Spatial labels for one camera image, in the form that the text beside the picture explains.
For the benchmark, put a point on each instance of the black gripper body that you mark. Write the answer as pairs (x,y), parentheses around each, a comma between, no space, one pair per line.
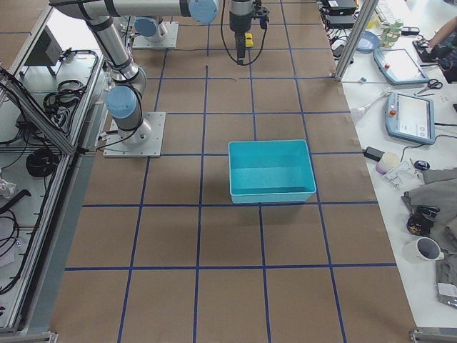
(237,22)

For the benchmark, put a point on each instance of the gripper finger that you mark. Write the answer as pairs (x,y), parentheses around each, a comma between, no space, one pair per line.
(240,56)

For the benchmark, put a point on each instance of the yellow toy beetle car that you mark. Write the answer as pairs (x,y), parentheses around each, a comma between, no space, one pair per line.
(249,43)

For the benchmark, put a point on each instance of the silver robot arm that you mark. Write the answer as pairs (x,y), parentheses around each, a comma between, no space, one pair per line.
(124,100)
(241,14)

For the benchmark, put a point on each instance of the turquoise plastic bin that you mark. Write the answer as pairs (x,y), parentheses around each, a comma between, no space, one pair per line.
(270,171)

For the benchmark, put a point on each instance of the blue plate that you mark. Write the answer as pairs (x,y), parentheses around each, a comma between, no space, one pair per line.
(368,42)

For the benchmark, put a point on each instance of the teach pendant far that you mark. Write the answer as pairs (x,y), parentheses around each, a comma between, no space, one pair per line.
(399,67)

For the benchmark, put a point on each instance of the teach pendant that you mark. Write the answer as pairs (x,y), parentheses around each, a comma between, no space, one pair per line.
(410,118)
(399,67)

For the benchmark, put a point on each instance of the teach pendant near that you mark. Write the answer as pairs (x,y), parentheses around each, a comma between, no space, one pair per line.
(410,118)

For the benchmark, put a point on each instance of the scissors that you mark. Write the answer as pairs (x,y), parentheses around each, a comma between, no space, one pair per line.
(432,84)

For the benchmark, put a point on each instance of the grey cloth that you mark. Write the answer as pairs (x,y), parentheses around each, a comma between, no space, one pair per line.
(433,208)

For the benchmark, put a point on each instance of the white mug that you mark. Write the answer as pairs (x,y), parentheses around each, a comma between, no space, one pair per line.
(423,249)

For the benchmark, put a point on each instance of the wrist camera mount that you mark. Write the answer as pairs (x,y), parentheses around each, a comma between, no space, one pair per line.
(261,13)

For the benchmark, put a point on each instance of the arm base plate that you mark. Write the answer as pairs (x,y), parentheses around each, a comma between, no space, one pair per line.
(153,36)
(146,141)

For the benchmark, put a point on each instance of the aluminium frame post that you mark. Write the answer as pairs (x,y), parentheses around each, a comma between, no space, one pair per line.
(365,14)

